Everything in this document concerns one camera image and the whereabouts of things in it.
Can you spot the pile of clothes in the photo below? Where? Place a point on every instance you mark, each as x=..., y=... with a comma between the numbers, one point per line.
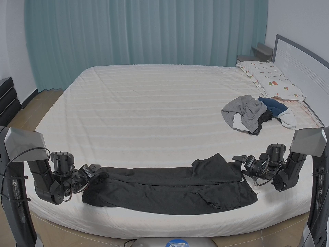
x=246, y=112

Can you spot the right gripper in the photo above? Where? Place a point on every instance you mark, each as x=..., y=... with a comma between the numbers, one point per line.
x=255, y=168

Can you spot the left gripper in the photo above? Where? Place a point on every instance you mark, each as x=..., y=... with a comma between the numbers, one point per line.
x=82, y=180

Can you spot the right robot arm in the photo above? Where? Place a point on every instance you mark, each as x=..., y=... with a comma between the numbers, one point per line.
x=290, y=171

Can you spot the white printed pillow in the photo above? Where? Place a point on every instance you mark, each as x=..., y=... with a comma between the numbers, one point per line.
x=270, y=78

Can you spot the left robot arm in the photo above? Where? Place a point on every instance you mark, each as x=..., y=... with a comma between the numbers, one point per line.
x=18, y=202

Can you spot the black polo shirt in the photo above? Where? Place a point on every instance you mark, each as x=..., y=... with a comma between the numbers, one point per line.
x=167, y=189

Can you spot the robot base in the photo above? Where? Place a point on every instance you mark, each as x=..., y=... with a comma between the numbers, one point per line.
x=154, y=243

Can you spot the bed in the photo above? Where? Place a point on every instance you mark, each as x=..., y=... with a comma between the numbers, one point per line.
x=154, y=99

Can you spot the black chest of drawers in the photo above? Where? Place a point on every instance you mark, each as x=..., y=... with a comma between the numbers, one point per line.
x=9, y=104

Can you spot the blue-green curtain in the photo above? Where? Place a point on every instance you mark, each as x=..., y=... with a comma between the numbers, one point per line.
x=141, y=22

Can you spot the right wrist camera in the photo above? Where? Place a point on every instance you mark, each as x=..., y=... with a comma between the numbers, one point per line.
x=264, y=156

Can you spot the grey bedside table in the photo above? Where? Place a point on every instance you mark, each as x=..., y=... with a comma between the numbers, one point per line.
x=259, y=51

